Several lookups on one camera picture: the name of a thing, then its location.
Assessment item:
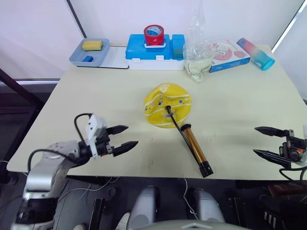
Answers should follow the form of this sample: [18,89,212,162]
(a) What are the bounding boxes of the grey robot torso top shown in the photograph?
[134,220,250,230]

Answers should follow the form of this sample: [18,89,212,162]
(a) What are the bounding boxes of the deflated yellow ball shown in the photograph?
[143,82,193,128]

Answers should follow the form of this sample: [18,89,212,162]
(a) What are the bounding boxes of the grey right robot leg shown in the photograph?
[193,188,226,223]

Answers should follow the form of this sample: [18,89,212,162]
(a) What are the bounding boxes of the black pump hose with needle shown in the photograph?
[165,105,188,144]

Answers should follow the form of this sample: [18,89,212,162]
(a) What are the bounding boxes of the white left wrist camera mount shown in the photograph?
[85,115,108,161]

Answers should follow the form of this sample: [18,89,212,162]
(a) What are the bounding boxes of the white and blue carton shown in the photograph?
[209,39,251,73]

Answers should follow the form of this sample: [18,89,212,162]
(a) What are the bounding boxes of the pink and blue bottle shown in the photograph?
[236,37,276,72]

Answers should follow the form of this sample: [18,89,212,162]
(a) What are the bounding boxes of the grey blue plastic tray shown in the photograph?
[69,38,110,68]

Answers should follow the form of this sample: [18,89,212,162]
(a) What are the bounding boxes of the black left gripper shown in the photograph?
[94,125,139,158]

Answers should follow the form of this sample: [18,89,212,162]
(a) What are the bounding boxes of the grey robot leg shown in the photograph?
[193,188,226,223]
[126,186,160,230]

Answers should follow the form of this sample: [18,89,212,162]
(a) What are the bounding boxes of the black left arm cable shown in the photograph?
[27,113,93,172]

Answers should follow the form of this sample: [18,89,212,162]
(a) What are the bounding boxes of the blue and white storage box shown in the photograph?
[125,34,186,70]

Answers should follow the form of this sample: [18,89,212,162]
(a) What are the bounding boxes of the clear plastic bag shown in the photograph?
[183,2,215,83]

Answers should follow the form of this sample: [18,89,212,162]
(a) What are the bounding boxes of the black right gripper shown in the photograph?
[253,126,307,168]

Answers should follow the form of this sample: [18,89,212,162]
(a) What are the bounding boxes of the gold hand pump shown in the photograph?
[180,123,214,178]

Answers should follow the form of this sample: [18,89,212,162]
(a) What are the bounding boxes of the grey left robot leg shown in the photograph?
[126,186,160,230]

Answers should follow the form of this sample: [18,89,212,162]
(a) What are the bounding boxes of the white flat board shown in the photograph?
[99,46,130,69]

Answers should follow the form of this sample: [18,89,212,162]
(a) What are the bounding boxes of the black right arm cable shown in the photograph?
[279,166,307,184]

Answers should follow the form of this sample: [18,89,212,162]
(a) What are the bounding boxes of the white thin wire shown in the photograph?
[183,178,200,221]

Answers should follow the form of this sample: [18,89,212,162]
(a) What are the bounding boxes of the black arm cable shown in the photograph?
[27,113,93,172]
[279,166,307,184]

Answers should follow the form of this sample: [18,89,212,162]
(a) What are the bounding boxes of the red tape roll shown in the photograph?
[143,24,165,46]

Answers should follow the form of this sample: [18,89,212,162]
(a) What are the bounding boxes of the yellow sponge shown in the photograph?
[82,40,104,51]

